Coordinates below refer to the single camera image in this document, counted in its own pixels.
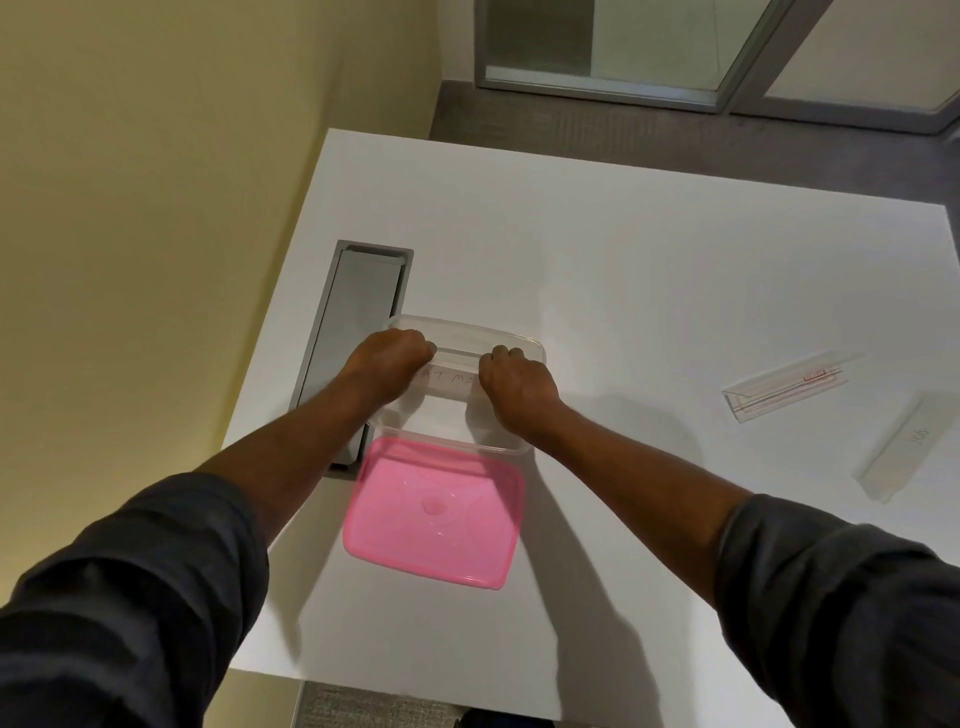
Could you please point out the person's left hand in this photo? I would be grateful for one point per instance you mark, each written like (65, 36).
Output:
(386, 367)

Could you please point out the person's right hand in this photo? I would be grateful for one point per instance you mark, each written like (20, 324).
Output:
(521, 394)

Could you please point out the clear plastic container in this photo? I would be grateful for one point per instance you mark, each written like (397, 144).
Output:
(480, 337)

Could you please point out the pink plastic lid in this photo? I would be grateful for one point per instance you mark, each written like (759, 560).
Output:
(427, 510)

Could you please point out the clear prism red label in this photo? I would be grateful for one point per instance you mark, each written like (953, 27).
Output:
(780, 388)

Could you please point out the white prism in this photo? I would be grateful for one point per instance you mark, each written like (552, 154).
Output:
(900, 450)

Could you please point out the person's right forearm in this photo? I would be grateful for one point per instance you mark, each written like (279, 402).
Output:
(637, 487)

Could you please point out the person's left forearm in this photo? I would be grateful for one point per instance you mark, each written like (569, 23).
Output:
(285, 465)

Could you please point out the person's dark trousers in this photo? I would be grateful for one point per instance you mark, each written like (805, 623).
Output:
(502, 721)

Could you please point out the grey framed glass door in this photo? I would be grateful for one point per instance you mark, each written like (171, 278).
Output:
(862, 52)
(652, 37)

